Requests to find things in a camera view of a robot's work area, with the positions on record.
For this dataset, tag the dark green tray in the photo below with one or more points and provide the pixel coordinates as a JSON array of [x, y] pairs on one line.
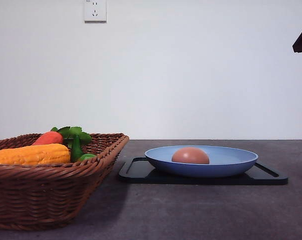
[[138, 171]]

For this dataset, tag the yellow toy corn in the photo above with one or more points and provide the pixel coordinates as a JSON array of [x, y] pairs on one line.
[[35, 154]]

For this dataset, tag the brown wicker basket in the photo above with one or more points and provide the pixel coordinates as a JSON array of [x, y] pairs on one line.
[[50, 196]]

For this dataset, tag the white wall socket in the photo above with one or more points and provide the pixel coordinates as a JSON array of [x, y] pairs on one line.
[[95, 11]]

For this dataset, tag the brown egg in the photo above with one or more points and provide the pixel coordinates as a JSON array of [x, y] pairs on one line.
[[190, 155]]

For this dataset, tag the green toy pepper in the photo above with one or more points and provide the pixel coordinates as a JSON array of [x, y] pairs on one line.
[[75, 139]]

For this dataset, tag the orange toy carrot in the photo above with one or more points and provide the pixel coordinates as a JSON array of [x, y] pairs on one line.
[[52, 137]]

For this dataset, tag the light blue plate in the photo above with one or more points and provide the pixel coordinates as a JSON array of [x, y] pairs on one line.
[[223, 161]]

